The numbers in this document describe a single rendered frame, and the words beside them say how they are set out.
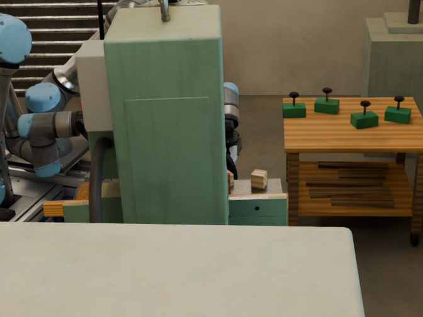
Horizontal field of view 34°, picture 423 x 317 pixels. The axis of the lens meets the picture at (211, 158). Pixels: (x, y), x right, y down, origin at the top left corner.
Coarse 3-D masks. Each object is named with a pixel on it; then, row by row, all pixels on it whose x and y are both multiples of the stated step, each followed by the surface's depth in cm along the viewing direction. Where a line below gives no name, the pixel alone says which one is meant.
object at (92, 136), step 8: (88, 136) 152; (96, 136) 152; (112, 136) 152; (112, 152) 154; (104, 160) 155; (112, 160) 155; (104, 168) 156; (112, 168) 156; (104, 176) 157; (112, 176) 157
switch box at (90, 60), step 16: (80, 48) 136; (96, 48) 136; (80, 64) 133; (96, 64) 133; (80, 80) 134; (96, 80) 134; (96, 96) 136; (96, 112) 137; (96, 128) 139; (112, 128) 139
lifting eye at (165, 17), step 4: (160, 0) 133; (164, 0) 132; (160, 4) 133; (164, 4) 133; (164, 8) 133; (164, 12) 133; (164, 16) 135; (168, 16) 136; (164, 20) 136; (168, 20) 136
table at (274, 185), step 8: (240, 184) 203; (248, 184) 203; (272, 184) 202; (280, 184) 202; (232, 192) 199; (240, 192) 199; (248, 192) 198; (256, 192) 198; (264, 192) 198; (272, 192) 198; (280, 192) 198; (264, 216) 187; (272, 216) 187; (280, 216) 187; (232, 224) 188; (240, 224) 188; (248, 224) 188; (256, 224) 188; (264, 224) 188; (272, 224) 188; (280, 224) 188
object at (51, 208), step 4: (64, 200) 191; (68, 200) 191; (72, 200) 191; (76, 200) 191; (80, 200) 191; (84, 200) 191; (44, 204) 190; (48, 204) 189; (52, 204) 189; (56, 204) 189; (60, 204) 189; (44, 208) 190; (48, 208) 190; (52, 208) 190; (56, 208) 190; (60, 208) 190; (44, 212) 191; (48, 212) 191; (52, 212) 191; (56, 212) 191; (60, 212) 191; (48, 216) 191
